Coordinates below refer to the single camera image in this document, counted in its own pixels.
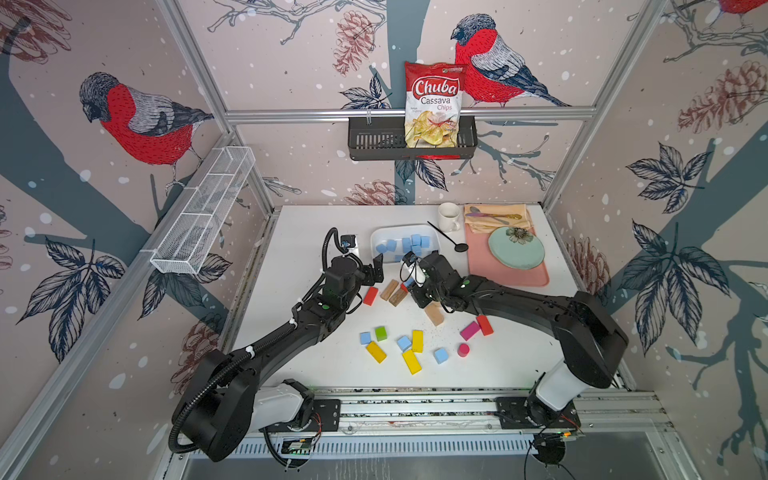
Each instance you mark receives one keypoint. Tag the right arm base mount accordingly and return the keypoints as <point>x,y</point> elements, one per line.
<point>520,413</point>

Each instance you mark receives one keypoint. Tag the green flower plate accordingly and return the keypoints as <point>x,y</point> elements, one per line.
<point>516,248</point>

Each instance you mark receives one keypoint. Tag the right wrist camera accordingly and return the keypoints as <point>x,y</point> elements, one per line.
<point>416,272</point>

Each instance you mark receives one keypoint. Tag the green cube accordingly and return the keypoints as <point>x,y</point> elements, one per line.
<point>381,333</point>

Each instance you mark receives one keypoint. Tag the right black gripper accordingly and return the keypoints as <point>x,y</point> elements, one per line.
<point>416,297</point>

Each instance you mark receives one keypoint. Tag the Chuba cassava chips bag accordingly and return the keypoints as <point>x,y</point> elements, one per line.
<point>432,105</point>

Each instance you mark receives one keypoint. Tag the blue cube bottom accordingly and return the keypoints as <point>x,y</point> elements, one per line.
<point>440,355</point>

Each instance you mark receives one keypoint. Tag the iridescent cutlery on napkin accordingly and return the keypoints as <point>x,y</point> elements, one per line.
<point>474,212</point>

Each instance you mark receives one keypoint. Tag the light wooden block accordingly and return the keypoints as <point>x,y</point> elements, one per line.
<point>389,290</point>

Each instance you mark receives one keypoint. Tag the pink placemat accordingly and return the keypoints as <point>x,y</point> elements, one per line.
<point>482,263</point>

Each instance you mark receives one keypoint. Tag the yellow block middle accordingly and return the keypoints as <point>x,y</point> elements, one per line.
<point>417,340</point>

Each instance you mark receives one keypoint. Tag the white wire basket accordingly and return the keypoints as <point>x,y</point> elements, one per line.
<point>193,233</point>

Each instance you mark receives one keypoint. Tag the white plastic tray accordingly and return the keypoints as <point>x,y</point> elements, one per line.
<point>397,233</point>

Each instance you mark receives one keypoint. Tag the beige wooden block upright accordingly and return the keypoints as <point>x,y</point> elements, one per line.
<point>435,314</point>

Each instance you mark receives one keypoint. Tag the red block right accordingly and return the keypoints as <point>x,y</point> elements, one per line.
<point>485,325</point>

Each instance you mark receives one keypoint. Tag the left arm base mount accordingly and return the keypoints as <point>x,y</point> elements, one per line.
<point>321,415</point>

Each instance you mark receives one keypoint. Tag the long yellow block bottom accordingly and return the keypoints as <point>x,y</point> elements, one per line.
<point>412,362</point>

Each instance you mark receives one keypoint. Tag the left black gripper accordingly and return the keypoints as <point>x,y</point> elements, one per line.
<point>377,269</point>

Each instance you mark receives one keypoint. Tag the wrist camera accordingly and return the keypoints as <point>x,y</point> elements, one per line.
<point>349,244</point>
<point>416,272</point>

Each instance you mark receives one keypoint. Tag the white ceramic mug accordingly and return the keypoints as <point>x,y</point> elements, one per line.
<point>449,217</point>

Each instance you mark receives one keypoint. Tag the dark wooden block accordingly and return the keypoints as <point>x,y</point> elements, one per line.
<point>398,296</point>

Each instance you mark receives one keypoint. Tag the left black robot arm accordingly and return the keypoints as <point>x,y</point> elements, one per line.
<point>215,411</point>

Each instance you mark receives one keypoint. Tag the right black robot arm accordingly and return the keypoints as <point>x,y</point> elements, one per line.
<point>592,342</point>

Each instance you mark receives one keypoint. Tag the yellow block lower left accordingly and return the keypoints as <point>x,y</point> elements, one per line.
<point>376,352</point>

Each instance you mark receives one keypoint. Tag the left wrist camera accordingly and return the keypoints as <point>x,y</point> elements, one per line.
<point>349,244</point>

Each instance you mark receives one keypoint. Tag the magenta long block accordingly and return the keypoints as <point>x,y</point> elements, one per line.
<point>470,330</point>

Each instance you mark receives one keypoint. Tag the yellow folded napkin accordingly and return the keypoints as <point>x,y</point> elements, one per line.
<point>486,218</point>

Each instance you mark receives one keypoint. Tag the black spoon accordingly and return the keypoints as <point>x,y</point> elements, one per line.
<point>459,247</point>

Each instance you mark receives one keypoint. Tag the long red block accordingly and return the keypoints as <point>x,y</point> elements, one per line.
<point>370,296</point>

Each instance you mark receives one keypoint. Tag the black wall basket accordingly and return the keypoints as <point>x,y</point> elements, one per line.
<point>383,138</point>

